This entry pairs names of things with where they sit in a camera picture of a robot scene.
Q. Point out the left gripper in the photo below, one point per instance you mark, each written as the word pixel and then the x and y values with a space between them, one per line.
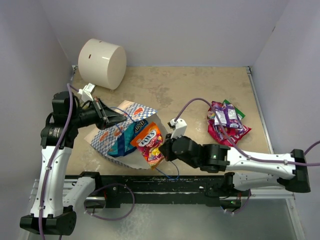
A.
pixel 111 117

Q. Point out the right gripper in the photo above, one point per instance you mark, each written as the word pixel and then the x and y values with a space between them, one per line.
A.
pixel 166 148

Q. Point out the orange Fox's fruits candy bag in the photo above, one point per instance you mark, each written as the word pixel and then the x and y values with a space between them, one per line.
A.
pixel 148 142

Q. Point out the blue checkered paper bag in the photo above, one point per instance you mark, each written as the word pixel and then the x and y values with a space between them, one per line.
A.
pixel 103 140

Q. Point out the teal blue snack bag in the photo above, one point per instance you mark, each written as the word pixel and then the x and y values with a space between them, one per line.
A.
pixel 122 146

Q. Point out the red Real snack bag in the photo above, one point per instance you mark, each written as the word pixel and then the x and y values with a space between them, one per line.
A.
pixel 226 142

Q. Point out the green Fox's candy bag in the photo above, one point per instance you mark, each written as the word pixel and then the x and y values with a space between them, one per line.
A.
pixel 239 113

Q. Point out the purple Fox's berries candy bag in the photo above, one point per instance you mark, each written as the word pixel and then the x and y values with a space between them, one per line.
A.
pixel 230 131

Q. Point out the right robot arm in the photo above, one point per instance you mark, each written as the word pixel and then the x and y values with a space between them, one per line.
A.
pixel 248 170

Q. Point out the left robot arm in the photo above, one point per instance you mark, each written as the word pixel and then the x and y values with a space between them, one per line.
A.
pixel 52 212

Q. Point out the blue M&M's snack bag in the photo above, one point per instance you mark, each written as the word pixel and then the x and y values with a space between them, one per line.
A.
pixel 139 126

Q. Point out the white cylindrical container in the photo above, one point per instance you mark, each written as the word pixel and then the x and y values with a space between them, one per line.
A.
pixel 102 64

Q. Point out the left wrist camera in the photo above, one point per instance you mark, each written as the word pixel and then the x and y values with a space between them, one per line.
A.
pixel 86 92

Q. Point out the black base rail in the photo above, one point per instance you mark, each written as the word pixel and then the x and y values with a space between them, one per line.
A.
pixel 208 190

